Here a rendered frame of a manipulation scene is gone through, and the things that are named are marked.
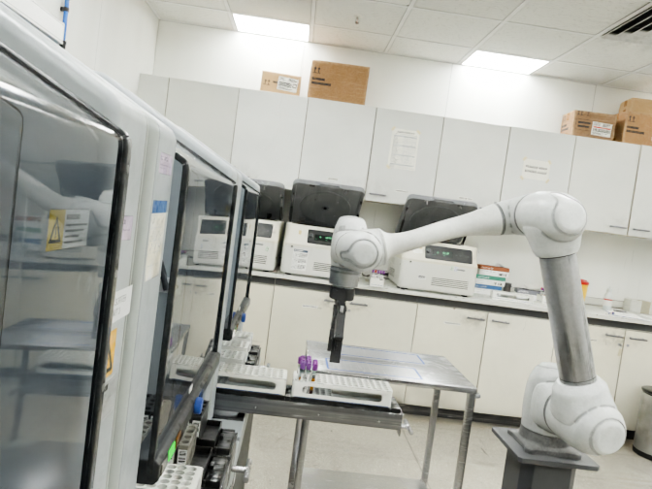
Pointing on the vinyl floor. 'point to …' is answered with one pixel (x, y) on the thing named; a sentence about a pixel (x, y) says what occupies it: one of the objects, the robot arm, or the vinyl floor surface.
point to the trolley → (391, 363)
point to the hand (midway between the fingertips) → (333, 352)
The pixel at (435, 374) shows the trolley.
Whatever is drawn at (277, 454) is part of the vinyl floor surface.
